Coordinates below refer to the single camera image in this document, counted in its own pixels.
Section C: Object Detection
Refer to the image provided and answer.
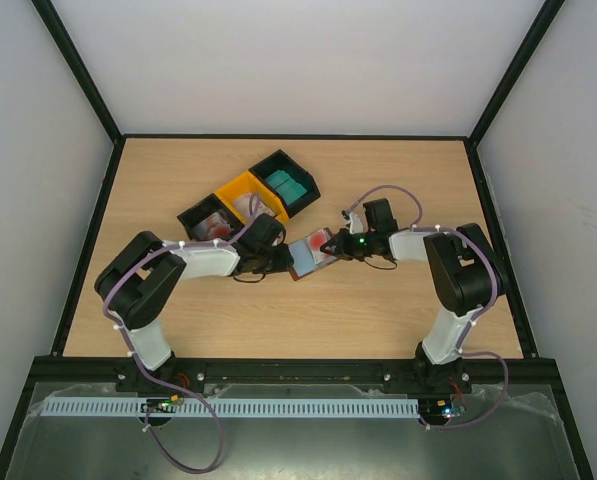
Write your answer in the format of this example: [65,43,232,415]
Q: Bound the red-white credit card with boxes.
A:
[306,228,334,265]

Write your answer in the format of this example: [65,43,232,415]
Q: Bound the light blue slotted cable duct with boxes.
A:
[40,397,420,419]

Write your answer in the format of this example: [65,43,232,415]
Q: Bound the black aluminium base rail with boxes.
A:
[27,354,562,396]

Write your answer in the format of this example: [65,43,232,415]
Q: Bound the black bin with red cards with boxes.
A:
[177,194,244,241]

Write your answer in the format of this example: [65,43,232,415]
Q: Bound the stack of white cards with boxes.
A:
[233,192,275,221]

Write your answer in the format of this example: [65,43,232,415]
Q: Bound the yellow plastic bin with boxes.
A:
[214,171,289,224]

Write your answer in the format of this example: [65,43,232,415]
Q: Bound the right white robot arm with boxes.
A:
[320,198,508,392]

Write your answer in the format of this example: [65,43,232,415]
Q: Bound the stack of red-white cards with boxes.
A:
[190,211,234,241]

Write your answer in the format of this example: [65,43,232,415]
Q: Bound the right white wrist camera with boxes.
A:
[341,210,364,235]

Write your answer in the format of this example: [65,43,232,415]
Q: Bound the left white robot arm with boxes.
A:
[94,213,293,371]

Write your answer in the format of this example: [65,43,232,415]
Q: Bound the black cage frame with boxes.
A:
[0,0,597,480]

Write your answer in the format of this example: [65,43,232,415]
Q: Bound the brown leather card holder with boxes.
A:
[289,234,338,281]

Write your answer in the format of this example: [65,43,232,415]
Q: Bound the black bin with teal cards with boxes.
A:
[249,149,321,218]

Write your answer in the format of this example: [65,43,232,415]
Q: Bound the stack of teal cards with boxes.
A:
[265,170,307,206]

